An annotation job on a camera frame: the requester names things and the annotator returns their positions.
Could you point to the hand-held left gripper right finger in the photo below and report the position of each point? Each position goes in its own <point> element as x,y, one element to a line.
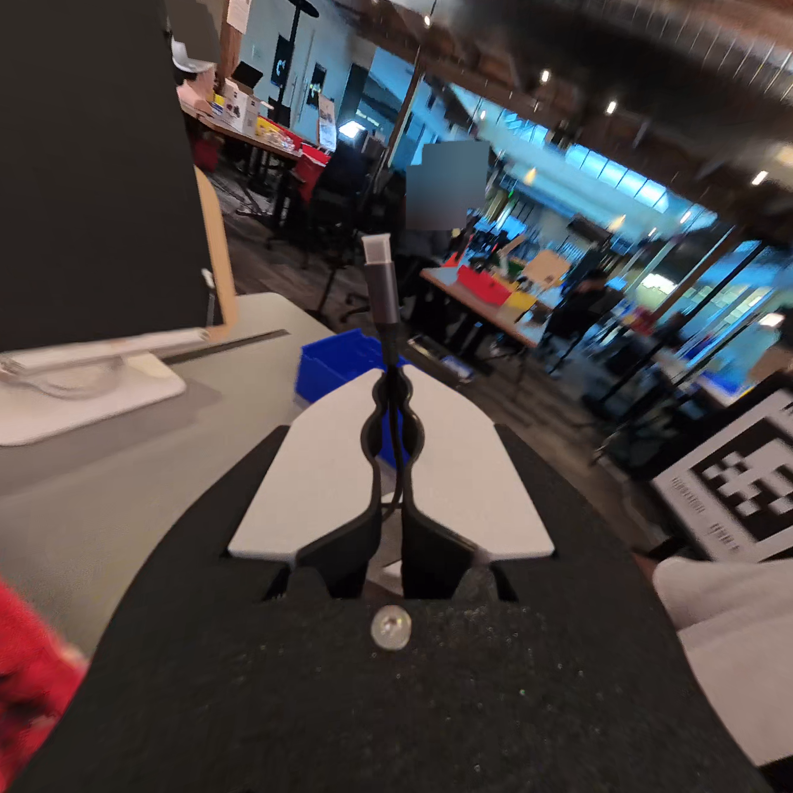
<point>477,489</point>

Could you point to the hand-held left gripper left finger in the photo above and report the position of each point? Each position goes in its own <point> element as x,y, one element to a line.
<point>310,489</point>

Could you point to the blue storage bin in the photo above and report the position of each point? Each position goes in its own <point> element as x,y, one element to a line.
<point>334,365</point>

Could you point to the grey USB hub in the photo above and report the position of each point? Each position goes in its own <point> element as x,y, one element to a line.
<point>381,285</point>

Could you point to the red storage bin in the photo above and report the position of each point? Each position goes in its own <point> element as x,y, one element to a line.
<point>31,669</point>

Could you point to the grey desk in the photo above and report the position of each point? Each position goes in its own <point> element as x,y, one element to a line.
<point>124,495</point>

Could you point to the silver metal tray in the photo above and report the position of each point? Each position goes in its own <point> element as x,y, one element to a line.
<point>443,359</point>

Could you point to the yellow bin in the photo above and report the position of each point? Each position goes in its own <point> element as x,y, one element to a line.
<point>521,300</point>

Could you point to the small red bin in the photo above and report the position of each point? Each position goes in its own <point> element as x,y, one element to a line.
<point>483,285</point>

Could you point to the black office chair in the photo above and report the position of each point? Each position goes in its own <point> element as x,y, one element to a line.
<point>337,186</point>

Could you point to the long wooden table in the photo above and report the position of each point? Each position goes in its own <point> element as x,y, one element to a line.
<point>248,133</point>

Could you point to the wood-framed black board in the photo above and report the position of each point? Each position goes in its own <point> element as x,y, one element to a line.
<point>93,173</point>

